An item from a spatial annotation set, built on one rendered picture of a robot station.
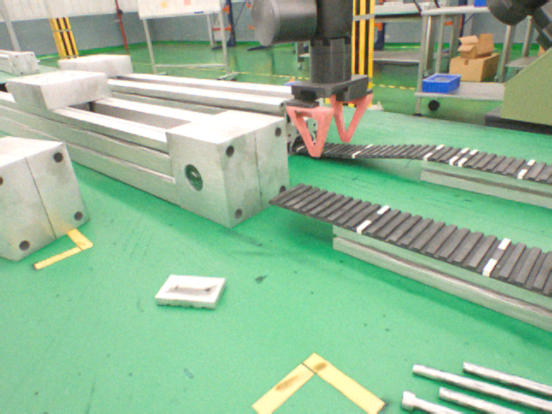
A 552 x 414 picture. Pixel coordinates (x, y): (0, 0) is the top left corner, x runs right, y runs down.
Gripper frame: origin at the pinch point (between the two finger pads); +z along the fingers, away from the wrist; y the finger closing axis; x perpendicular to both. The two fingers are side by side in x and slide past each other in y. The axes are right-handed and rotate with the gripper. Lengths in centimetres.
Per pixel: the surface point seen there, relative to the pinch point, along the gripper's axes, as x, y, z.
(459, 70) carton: -142, -473, 62
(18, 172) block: -10.2, 37.4, -5.9
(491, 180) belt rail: 22.4, 1.3, 0.3
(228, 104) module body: -16.2, 4.9, -5.2
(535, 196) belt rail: 26.8, 1.6, 0.9
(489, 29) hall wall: -198, -765, 38
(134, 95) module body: -47.3, 4.0, -4.0
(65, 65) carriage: -74, 6, -9
